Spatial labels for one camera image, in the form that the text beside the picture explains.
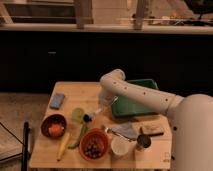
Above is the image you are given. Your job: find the blue sponge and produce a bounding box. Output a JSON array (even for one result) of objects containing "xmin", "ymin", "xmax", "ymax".
[{"xmin": 49, "ymin": 93, "xmax": 65, "ymax": 109}]

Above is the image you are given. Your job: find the yellow banana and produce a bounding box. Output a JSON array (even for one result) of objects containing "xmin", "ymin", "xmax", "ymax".
[{"xmin": 57, "ymin": 132, "xmax": 70, "ymax": 161}]

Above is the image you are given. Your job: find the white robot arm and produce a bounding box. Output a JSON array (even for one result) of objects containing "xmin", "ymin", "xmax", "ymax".
[{"xmin": 100, "ymin": 69, "xmax": 213, "ymax": 171}]

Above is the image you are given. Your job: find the grey blue cloth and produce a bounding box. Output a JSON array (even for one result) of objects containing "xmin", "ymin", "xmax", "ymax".
[{"xmin": 112, "ymin": 122, "xmax": 138, "ymax": 140}]

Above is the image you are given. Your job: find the white dish brush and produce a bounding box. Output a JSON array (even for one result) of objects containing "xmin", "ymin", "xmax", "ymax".
[{"xmin": 83, "ymin": 108, "xmax": 102, "ymax": 123}]

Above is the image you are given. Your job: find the orange carrot piece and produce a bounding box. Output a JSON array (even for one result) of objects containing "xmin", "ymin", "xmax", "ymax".
[{"xmin": 48, "ymin": 124, "xmax": 63, "ymax": 137}]

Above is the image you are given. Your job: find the green plastic tray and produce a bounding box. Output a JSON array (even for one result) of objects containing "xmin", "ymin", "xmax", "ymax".
[{"xmin": 111, "ymin": 79, "xmax": 158, "ymax": 118}]

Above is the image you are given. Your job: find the green plastic cup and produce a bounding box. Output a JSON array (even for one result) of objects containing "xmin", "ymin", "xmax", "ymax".
[{"xmin": 72, "ymin": 108, "xmax": 84, "ymax": 123}]

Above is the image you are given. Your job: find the dark red bowl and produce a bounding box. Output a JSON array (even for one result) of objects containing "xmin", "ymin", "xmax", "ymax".
[{"xmin": 41, "ymin": 114, "xmax": 67, "ymax": 139}]

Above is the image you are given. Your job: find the white small bowl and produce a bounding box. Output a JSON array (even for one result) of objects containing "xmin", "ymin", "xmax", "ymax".
[{"xmin": 111, "ymin": 137, "xmax": 129, "ymax": 157}]

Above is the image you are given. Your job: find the green cucumber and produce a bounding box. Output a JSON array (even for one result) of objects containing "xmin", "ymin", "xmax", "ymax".
[{"xmin": 68, "ymin": 123, "xmax": 88, "ymax": 149}]

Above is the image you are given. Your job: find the wooden table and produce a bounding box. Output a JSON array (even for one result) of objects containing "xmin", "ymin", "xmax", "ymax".
[{"xmin": 29, "ymin": 82, "xmax": 172, "ymax": 169}]

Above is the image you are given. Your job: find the orange bowl with grapes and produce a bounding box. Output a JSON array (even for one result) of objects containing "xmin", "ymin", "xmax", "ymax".
[{"xmin": 79, "ymin": 128, "xmax": 109, "ymax": 162}]

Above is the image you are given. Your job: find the black chair frame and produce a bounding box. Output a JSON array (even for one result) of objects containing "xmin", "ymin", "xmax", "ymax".
[{"xmin": 21, "ymin": 122, "xmax": 30, "ymax": 171}]

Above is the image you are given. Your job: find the brown scrub block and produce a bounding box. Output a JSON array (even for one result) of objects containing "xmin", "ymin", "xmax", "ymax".
[{"xmin": 141, "ymin": 124, "xmax": 164, "ymax": 137}]

